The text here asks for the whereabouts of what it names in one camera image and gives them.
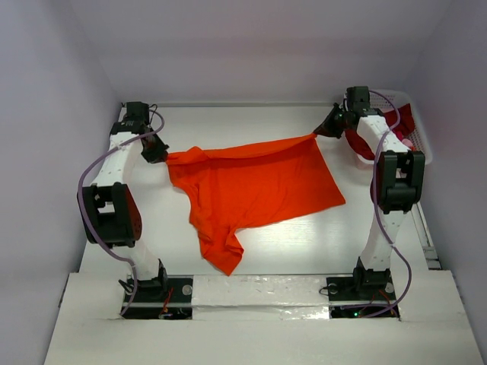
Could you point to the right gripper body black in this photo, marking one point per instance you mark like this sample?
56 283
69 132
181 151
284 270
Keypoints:
332 122

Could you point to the orange t shirt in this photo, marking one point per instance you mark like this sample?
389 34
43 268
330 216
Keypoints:
250 186

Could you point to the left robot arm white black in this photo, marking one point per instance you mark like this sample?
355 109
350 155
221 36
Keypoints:
110 215

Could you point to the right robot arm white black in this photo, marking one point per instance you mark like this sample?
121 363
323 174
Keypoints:
396 186

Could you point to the dark red t shirt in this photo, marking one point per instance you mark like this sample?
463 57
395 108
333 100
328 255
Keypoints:
406 127

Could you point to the pink cloth in basket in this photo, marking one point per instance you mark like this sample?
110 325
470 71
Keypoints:
405 141

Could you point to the white plastic basket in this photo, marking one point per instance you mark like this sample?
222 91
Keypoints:
399 99

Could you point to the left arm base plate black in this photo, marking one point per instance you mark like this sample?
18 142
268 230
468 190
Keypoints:
152 302

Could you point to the metal rail at table edge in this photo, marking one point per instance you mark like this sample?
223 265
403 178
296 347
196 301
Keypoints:
429 251

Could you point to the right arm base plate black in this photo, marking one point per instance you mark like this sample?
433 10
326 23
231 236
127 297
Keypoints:
351 300

